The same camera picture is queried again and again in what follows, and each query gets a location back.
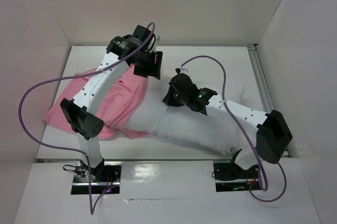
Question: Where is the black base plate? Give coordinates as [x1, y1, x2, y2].
[63, 162, 122, 195]
[211, 162, 261, 192]

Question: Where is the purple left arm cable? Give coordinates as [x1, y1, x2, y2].
[18, 21, 156, 215]

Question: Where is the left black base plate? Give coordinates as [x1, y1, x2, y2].
[63, 162, 122, 195]

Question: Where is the white pillow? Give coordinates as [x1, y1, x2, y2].
[124, 75, 248, 157]

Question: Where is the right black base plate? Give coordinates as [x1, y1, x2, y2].
[211, 162, 261, 192]

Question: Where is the pink satin pillowcase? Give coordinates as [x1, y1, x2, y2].
[43, 66, 148, 140]

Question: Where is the aluminium frame rail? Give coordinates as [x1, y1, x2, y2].
[247, 44, 293, 164]

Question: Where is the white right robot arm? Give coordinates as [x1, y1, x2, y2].
[163, 73, 293, 178]

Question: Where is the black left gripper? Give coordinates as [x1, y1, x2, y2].
[132, 48, 163, 80]

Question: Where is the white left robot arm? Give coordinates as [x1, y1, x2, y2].
[60, 23, 163, 181]

